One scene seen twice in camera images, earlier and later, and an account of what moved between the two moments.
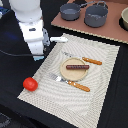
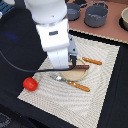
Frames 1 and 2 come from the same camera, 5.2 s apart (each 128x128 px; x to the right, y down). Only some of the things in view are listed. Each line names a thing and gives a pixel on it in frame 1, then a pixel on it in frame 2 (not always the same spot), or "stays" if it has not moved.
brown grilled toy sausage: x=77 y=67 stays
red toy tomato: x=30 y=84 stays
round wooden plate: x=75 y=75 stays
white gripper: x=35 y=35 → x=57 y=42
